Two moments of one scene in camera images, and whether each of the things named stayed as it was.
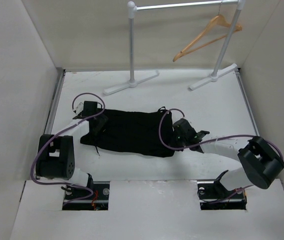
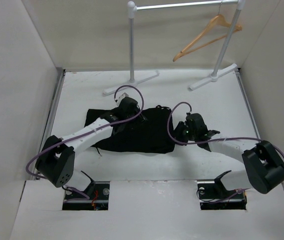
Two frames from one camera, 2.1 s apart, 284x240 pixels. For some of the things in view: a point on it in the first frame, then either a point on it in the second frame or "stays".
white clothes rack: x=132 y=9 stays
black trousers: x=147 y=133 stays
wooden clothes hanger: x=219 y=19 stays
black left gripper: x=102 y=120 → x=142 y=118
